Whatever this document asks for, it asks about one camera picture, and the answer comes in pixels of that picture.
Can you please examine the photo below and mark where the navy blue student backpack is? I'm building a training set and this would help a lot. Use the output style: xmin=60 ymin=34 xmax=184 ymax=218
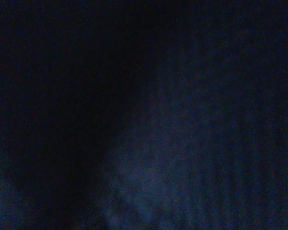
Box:
xmin=0 ymin=0 xmax=288 ymax=230

